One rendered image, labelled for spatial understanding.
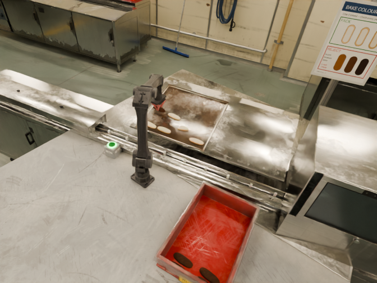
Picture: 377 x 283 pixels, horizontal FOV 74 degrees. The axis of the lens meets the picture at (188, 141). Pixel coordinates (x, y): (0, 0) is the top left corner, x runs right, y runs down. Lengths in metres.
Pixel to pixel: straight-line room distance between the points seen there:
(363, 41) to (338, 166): 0.93
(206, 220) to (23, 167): 1.09
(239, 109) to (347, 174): 0.98
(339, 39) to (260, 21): 3.18
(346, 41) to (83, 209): 1.75
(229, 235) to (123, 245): 0.51
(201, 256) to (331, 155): 0.71
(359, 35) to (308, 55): 2.86
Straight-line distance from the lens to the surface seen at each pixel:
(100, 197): 1.46
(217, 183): 1.47
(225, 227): 1.36
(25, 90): 2.26
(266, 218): 1.46
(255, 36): 4.99
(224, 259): 1.29
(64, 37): 4.84
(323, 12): 4.52
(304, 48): 4.65
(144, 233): 1.32
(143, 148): 1.34
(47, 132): 2.13
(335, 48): 1.85
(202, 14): 5.17
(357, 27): 1.83
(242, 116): 1.84
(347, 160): 1.20
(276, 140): 1.75
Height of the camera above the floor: 1.98
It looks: 42 degrees down
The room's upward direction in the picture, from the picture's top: 6 degrees clockwise
